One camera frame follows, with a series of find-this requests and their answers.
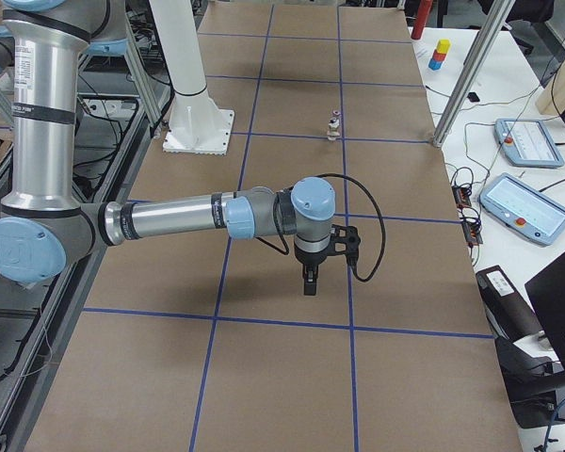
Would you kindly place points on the black monitor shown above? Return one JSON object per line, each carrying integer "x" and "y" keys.
{"x": 546, "y": 291}

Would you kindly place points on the near teach pendant tablet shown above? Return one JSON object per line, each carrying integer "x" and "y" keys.
{"x": 524, "y": 209}

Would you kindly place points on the aluminium frame post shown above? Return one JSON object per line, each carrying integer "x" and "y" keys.
{"x": 476, "y": 56}

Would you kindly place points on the yellow red blue block stack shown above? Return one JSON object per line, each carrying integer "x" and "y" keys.
{"x": 439, "y": 54}

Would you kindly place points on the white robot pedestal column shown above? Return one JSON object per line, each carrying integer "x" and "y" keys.
{"x": 196, "y": 124}

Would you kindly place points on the small black box device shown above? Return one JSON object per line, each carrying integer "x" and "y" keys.
{"x": 472, "y": 96}

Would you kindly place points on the far teach pendant tablet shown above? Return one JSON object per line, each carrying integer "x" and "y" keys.
{"x": 527, "y": 144}

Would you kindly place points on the teach pendant tablet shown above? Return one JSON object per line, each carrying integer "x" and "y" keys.
{"x": 524, "y": 209}
{"x": 527, "y": 144}

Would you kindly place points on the black electronics board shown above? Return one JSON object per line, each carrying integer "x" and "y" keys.
{"x": 470, "y": 219}

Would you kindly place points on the black label printer box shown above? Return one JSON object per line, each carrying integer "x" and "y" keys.
{"x": 511, "y": 315}

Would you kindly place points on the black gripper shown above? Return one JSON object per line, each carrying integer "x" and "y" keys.
{"x": 310, "y": 258}

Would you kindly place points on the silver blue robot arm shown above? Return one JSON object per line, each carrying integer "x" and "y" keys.
{"x": 43, "y": 228}

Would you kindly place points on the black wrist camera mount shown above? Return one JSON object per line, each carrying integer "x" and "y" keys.
{"x": 345, "y": 240}

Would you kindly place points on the red cylinder bottle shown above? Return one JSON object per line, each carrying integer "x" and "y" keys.
{"x": 421, "y": 19}

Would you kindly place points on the brown paper table mat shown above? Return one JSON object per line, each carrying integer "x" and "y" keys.
{"x": 193, "y": 342}

